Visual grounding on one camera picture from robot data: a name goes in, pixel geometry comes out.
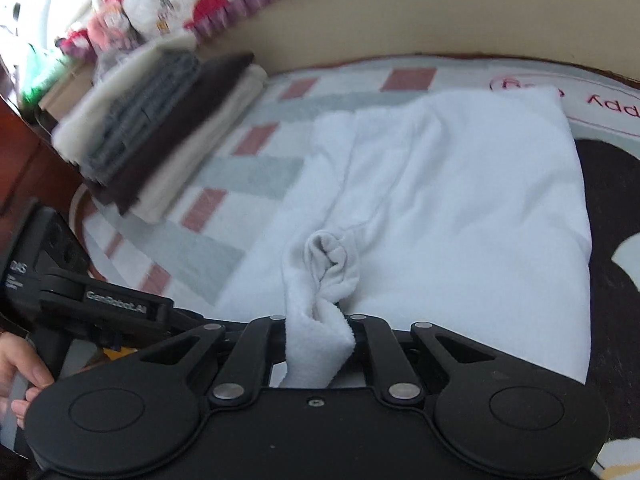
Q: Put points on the thick cream folded garment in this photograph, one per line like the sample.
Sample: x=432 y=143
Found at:
x=100 y=105

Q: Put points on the beige nightstand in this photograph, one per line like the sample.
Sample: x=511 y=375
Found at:
x=65 y=85

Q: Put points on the red plush toy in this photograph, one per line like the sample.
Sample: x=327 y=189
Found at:
x=75 y=40

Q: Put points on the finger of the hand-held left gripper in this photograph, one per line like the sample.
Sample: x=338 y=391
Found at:
x=187 y=321

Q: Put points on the thin cream folded garment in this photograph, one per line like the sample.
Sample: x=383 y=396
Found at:
x=210 y=145

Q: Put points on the person's left hand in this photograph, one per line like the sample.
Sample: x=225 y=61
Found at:
x=20 y=365

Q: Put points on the white garment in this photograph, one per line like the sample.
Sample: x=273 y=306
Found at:
x=450 y=200

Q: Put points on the dark wooden dresser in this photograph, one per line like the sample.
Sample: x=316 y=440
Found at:
x=30 y=160

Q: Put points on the pink grey checked rug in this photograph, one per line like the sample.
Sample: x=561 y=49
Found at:
x=250 y=170

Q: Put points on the beige bed base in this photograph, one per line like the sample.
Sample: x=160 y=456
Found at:
x=450 y=10

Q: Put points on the grey knit folded garment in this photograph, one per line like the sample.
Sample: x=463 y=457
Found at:
x=145 y=105

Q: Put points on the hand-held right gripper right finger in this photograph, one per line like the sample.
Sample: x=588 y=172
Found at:
x=372 y=345

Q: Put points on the green plastic bag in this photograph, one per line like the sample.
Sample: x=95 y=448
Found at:
x=42 y=72

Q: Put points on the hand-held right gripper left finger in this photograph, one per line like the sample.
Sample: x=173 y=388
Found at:
x=265 y=340

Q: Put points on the stack of folded towels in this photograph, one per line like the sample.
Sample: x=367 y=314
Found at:
x=175 y=135

